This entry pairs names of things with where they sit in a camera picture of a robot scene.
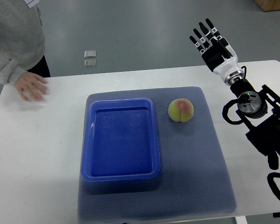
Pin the grey sweater sleeve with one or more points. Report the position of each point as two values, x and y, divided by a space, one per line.
22 41

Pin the upper metal floor plate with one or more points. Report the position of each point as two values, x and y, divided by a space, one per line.
90 54

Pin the blue plastic tray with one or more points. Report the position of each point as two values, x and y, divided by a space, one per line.
120 141

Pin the metal floor plate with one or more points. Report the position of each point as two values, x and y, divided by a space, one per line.
90 63
90 54

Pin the blue grey textured mat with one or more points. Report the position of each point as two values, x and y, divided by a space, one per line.
193 179

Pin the person's bare hand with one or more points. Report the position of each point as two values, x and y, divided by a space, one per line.
31 86

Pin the lower metal floor plate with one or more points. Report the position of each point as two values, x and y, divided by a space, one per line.
90 63

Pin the green pink peach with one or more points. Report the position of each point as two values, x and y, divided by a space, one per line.
181 110

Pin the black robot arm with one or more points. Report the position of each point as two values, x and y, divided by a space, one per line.
260 112

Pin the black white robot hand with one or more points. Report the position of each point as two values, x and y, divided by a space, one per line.
217 53

